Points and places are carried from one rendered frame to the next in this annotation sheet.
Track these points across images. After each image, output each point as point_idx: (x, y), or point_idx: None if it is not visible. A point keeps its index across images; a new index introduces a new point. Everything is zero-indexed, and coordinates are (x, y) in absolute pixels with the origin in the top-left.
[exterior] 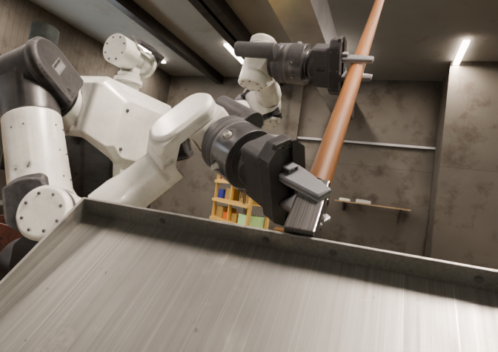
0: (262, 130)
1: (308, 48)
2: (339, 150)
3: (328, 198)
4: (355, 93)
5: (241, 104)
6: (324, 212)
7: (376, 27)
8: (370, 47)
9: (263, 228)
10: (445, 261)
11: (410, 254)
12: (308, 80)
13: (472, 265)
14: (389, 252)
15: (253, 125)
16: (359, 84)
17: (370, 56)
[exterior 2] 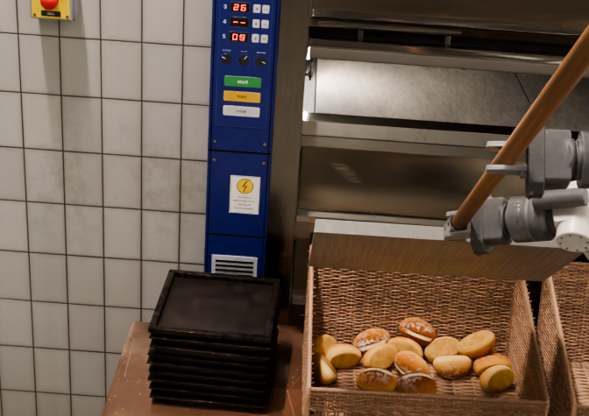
0: (511, 197)
1: (580, 137)
2: (459, 208)
3: (448, 222)
4: (479, 179)
5: (557, 189)
6: (447, 226)
7: (549, 81)
8: (516, 127)
9: (470, 229)
10: (386, 223)
11: (400, 224)
12: (580, 183)
13: (375, 222)
14: (408, 225)
15: (521, 196)
16: (485, 172)
17: (490, 141)
